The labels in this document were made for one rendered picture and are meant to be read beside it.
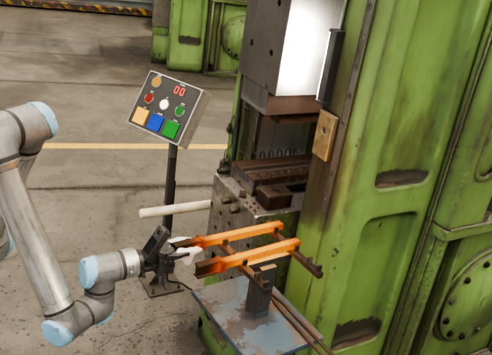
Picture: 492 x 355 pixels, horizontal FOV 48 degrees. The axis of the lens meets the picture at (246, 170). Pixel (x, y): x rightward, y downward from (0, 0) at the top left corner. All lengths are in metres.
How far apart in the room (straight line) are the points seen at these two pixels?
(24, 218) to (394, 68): 1.19
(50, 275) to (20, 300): 1.51
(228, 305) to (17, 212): 0.81
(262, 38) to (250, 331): 1.06
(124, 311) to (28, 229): 1.50
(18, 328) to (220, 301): 1.27
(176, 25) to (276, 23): 4.91
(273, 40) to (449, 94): 0.66
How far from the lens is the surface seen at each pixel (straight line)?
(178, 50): 6.97
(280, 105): 2.13
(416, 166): 2.21
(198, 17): 6.95
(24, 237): 1.60
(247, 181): 2.27
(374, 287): 2.45
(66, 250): 3.46
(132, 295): 3.12
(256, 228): 1.92
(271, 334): 1.92
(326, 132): 1.99
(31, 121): 1.64
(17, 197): 1.59
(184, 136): 2.53
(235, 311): 1.98
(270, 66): 2.06
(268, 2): 2.09
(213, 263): 1.70
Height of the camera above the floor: 1.98
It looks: 26 degrees down
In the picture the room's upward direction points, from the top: 9 degrees clockwise
